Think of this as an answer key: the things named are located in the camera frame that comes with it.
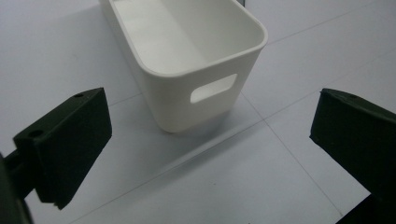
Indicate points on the white plastic storage bin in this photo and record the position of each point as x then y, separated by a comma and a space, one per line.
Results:
174, 93

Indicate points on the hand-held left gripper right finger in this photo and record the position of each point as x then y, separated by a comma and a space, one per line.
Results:
358, 137

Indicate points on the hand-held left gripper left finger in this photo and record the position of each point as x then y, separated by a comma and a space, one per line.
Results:
68, 140

